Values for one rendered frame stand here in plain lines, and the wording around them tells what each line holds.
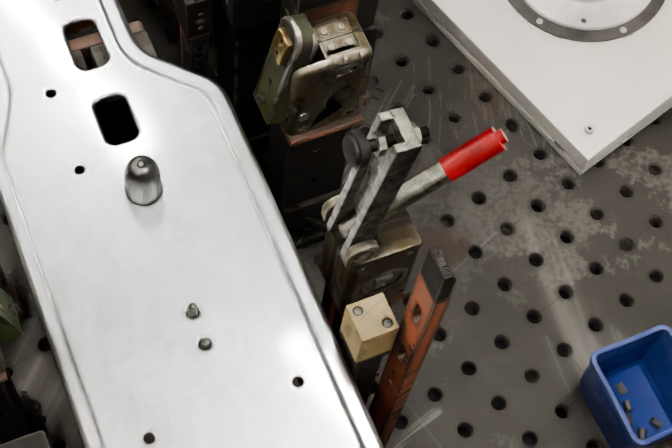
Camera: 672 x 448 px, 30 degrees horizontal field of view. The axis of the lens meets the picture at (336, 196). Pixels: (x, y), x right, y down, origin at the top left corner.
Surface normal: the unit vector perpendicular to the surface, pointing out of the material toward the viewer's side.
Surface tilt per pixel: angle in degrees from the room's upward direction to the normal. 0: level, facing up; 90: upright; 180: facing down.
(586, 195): 0
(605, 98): 5
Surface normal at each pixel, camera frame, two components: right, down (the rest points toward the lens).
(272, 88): -0.88, 0.21
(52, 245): 0.08, -0.45
